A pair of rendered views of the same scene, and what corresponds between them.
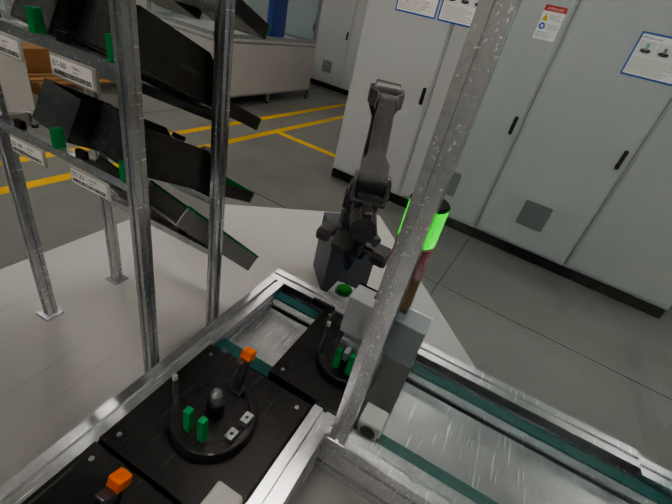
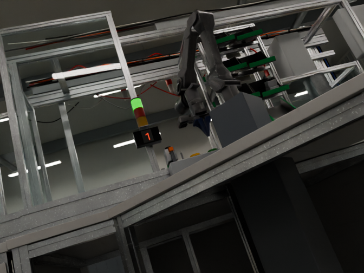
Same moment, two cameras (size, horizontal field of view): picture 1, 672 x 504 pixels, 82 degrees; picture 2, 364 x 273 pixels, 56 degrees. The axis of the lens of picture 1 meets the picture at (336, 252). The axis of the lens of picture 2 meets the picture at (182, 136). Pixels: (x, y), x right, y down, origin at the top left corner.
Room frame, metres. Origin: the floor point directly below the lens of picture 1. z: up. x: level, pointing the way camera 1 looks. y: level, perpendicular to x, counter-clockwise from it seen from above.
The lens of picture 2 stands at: (1.80, -0.81, 0.65)
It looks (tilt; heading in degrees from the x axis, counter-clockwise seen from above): 18 degrees up; 146
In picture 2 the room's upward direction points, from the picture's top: 19 degrees counter-clockwise
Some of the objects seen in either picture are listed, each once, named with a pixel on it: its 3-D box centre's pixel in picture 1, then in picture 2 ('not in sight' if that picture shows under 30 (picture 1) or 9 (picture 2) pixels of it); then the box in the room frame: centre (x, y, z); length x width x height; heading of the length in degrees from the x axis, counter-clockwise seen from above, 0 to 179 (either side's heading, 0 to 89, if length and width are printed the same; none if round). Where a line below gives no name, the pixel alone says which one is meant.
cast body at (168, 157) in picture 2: (356, 334); (169, 155); (0.56, -0.08, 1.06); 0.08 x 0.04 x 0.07; 160
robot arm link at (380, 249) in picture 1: (356, 233); (198, 110); (0.80, -0.04, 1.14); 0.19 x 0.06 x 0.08; 70
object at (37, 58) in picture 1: (72, 68); not in sight; (4.89, 3.79, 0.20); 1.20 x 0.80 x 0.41; 156
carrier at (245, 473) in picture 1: (215, 405); not in sight; (0.37, 0.13, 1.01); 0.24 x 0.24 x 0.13; 70
